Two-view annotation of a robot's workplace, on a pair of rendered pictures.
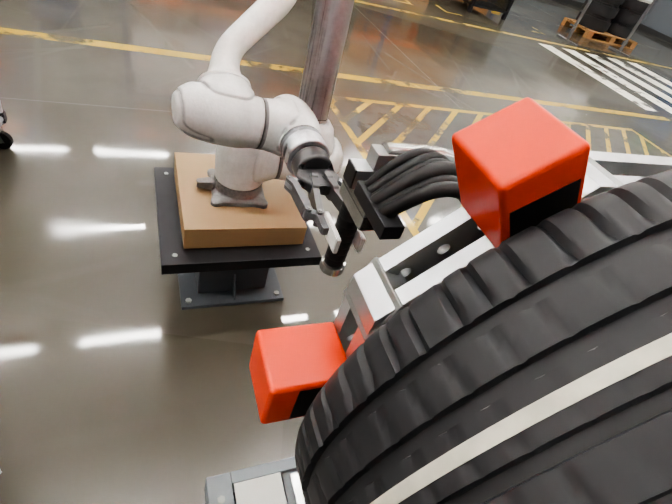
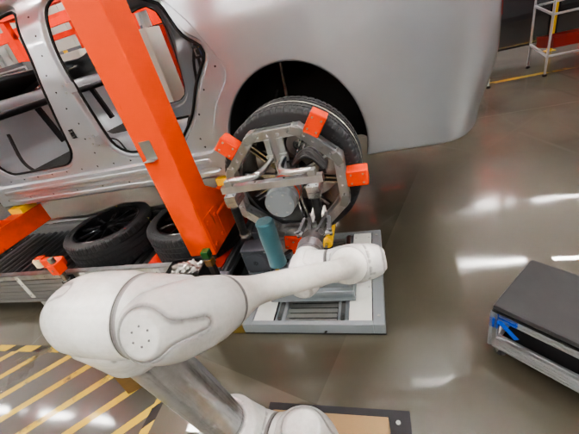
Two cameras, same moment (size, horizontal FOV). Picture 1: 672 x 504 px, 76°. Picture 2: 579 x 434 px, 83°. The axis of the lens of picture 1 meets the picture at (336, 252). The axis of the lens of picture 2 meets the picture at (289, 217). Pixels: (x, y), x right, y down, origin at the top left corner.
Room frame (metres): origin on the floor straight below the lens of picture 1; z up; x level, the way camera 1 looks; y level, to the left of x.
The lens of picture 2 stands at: (1.31, 0.78, 1.48)
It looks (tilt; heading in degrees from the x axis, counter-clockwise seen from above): 30 degrees down; 232
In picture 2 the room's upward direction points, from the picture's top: 16 degrees counter-clockwise
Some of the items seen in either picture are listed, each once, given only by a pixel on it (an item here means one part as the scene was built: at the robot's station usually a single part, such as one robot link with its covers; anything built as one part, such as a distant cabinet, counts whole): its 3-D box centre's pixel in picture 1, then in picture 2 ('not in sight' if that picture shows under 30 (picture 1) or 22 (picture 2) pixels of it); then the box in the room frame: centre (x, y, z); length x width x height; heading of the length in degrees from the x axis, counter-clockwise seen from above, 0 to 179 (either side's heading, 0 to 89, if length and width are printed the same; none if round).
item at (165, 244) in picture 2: not in sight; (197, 226); (0.52, -1.28, 0.39); 0.66 x 0.66 x 0.24
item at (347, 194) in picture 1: (368, 196); (314, 187); (0.52, -0.02, 0.93); 0.09 x 0.05 x 0.05; 32
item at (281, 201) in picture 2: not in sight; (284, 192); (0.50, -0.23, 0.85); 0.21 x 0.14 x 0.14; 32
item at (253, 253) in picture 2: not in sight; (267, 249); (0.37, -0.73, 0.26); 0.42 x 0.18 x 0.35; 32
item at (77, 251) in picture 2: not in sight; (115, 234); (0.92, -1.93, 0.39); 0.66 x 0.66 x 0.24
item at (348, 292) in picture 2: not in sight; (314, 275); (0.31, -0.40, 0.13); 0.50 x 0.36 x 0.10; 122
